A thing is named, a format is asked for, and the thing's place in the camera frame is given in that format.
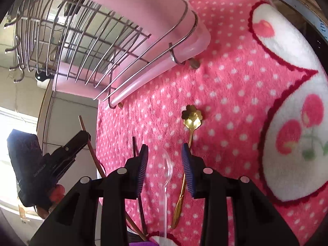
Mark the gold flower spoon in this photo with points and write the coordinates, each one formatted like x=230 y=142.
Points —
x=192 y=120

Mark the left hand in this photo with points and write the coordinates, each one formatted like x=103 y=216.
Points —
x=55 y=197

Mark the pink plastic utensil cup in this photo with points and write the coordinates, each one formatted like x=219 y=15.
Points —
x=167 y=22

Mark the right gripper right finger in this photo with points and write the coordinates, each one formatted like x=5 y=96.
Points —
x=256 y=221

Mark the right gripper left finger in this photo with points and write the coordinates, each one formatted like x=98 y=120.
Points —
x=73 y=221

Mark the clear plastic spoon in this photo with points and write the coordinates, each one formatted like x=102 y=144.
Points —
x=165 y=175

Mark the pink polka dot cloth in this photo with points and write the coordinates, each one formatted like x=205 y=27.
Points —
x=262 y=92

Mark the metal wire dish rack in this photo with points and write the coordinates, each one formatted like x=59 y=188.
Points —
x=77 y=32

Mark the pink plastic drip tray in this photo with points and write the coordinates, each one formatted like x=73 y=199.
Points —
x=142 y=60

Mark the lower kitchen cabinets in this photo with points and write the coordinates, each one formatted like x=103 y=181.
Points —
x=58 y=122

